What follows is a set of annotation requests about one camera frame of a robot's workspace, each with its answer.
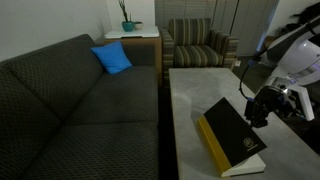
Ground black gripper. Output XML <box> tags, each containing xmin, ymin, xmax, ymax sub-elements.
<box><xmin>244</xmin><ymin>85</ymin><xmax>285</xmax><ymax>130</ymax></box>

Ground black book with yellow spine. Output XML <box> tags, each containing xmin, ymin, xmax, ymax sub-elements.
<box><xmin>195</xmin><ymin>97</ymin><xmax>268</xmax><ymax>178</ymax></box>

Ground striped armchair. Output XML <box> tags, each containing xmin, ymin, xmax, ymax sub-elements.
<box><xmin>160</xmin><ymin>17</ymin><xmax>240</xmax><ymax>88</ymax></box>

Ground grey vertical panel curtain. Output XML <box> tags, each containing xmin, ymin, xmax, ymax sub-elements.
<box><xmin>213</xmin><ymin>0</ymin><xmax>280</xmax><ymax>58</ymax></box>

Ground grey window blinds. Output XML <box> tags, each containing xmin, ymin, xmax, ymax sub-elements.
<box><xmin>154</xmin><ymin>0</ymin><xmax>218</xmax><ymax>29</ymax></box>

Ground wooden side table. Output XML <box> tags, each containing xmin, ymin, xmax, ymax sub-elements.
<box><xmin>103</xmin><ymin>35</ymin><xmax>164</xmax><ymax>88</ymax></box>

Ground white board on side table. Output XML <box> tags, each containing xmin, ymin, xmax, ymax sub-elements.
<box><xmin>104</xmin><ymin>26</ymin><xmax>160</xmax><ymax>40</ymax></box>

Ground blue square cushion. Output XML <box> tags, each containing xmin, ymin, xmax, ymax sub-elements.
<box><xmin>89</xmin><ymin>40</ymin><xmax>133</xmax><ymax>75</ymax></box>

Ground teal pot with green plant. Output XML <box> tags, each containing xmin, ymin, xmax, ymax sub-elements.
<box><xmin>118</xmin><ymin>0</ymin><xmax>135</xmax><ymax>33</ymax></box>

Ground dark grey fabric sofa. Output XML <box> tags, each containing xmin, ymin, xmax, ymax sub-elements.
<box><xmin>0</xmin><ymin>33</ymin><xmax>160</xmax><ymax>180</ymax></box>

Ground black camera cable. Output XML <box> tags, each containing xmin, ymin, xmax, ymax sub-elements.
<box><xmin>238</xmin><ymin>49</ymin><xmax>265</xmax><ymax>101</ymax></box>

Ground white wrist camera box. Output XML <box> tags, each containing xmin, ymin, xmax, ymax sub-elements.
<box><xmin>288</xmin><ymin>84</ymin><xmax>316</xmax><ymax>122</ymax></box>

